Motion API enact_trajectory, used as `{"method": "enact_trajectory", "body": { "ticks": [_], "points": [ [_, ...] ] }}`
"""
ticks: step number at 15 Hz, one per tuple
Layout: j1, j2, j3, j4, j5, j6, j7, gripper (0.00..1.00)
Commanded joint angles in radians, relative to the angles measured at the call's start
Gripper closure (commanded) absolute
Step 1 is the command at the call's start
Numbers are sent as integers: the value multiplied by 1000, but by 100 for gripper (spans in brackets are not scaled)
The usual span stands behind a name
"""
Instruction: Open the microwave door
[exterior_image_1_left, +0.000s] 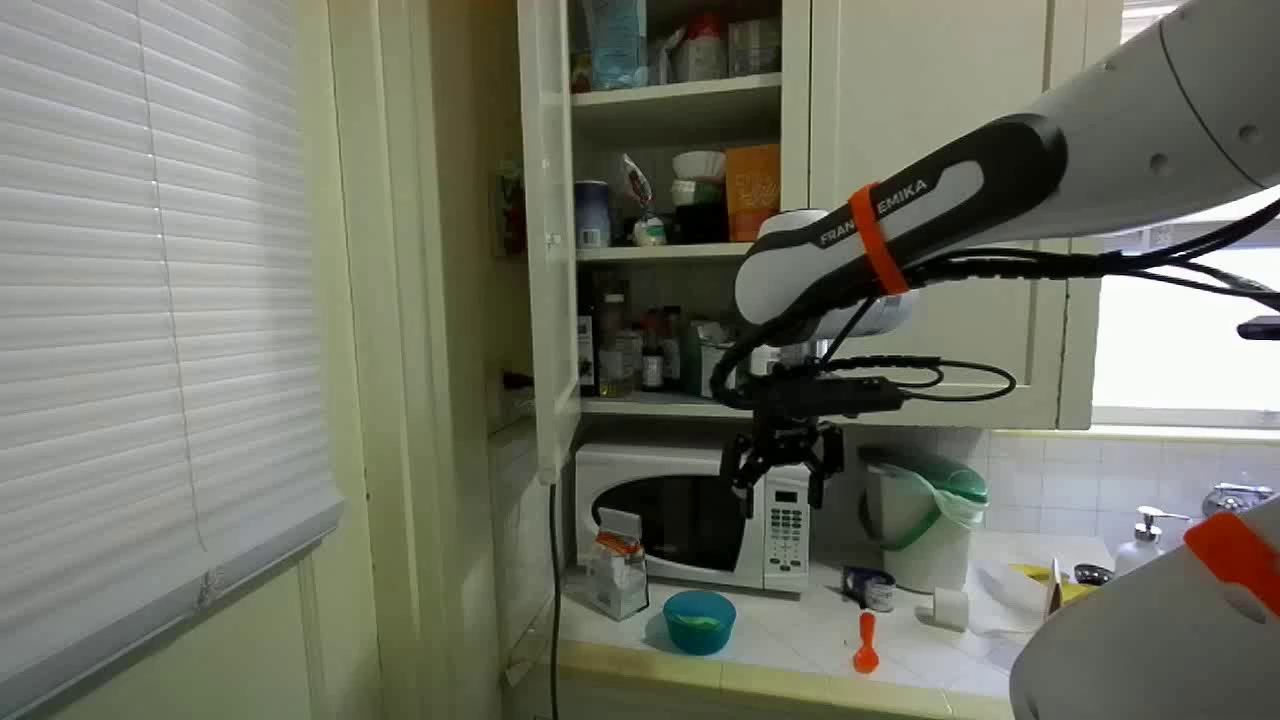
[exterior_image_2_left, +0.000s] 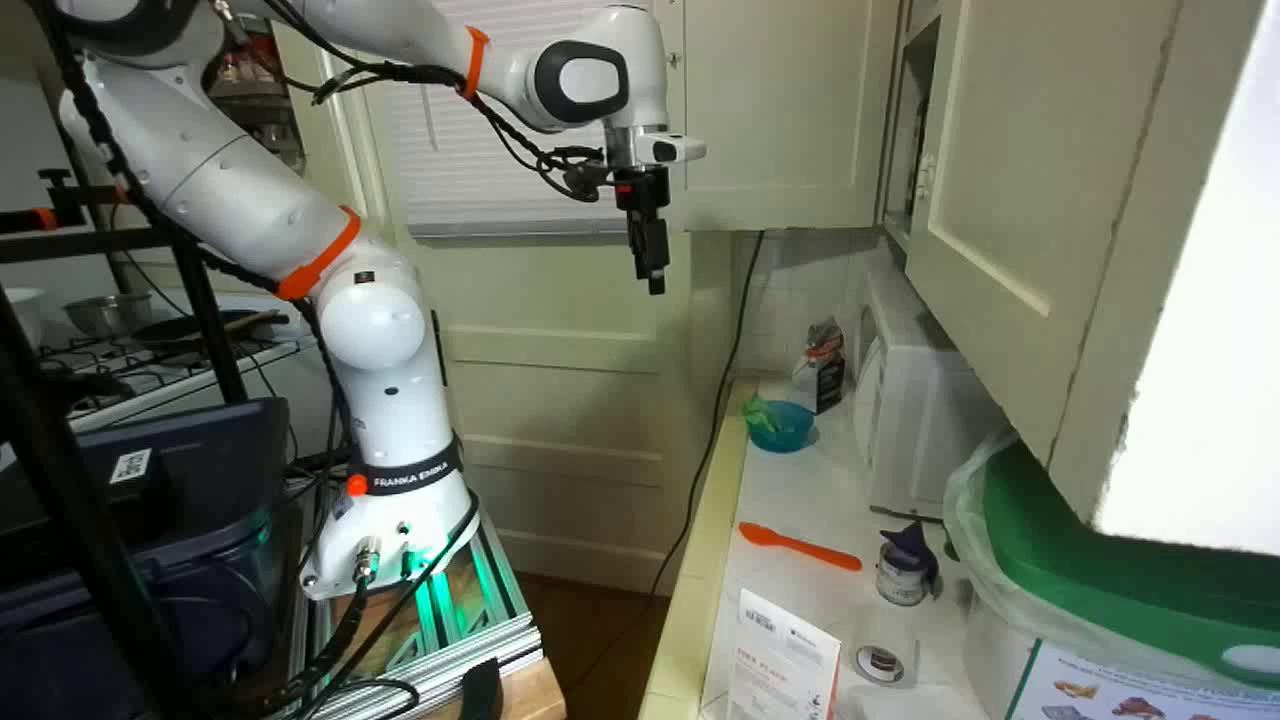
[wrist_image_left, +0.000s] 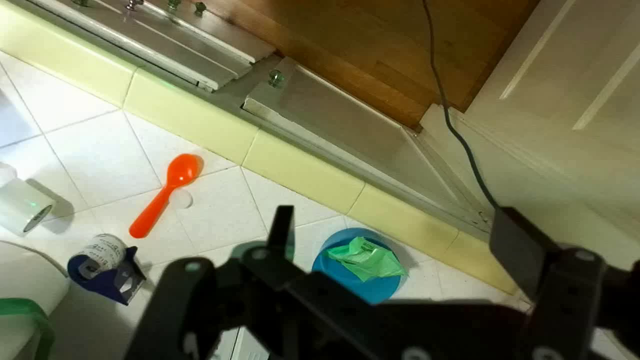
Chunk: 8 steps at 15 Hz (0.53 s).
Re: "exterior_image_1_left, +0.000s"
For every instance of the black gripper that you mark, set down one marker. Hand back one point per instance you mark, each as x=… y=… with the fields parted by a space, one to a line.
x=791 y=428

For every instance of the white microwave oven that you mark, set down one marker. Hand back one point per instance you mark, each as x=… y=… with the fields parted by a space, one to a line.
x=690 y=521

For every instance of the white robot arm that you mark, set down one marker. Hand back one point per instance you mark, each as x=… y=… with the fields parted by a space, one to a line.
x=1174 y=120

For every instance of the white closed cabinet door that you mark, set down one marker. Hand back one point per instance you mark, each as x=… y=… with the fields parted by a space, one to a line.
x=900 y=77

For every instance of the white open cabinet door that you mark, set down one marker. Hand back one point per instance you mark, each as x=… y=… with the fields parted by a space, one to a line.
x=545 y=120

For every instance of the white bin with green bag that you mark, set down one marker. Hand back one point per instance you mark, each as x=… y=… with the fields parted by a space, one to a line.
x=923 y=513

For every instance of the blue plastic bowl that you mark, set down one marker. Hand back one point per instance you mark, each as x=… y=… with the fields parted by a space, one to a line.
x=698 y=623

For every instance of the small white orange carton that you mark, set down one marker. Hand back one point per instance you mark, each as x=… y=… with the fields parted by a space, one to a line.
x=615 y=574

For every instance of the orange plastic spoon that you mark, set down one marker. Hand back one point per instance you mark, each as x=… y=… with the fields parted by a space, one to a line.
x=866 y=653

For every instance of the small white bottle lying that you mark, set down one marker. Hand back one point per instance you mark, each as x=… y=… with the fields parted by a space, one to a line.
x=946 y=609

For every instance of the orange box on shelf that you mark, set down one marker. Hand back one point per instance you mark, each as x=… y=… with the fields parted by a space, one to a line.
x=748 y=187

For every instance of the white lidded jar on shelf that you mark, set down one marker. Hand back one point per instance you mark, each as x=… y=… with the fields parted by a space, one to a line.
x=698 y=199

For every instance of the soap dispenser bottle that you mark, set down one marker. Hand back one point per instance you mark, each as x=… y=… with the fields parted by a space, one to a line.
x=1146 y=542

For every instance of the blue container on top shelf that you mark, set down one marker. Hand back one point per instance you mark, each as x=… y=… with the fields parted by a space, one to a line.
x=616 y=42

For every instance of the white window blind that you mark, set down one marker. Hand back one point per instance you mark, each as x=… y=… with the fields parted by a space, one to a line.
x=161 y=433

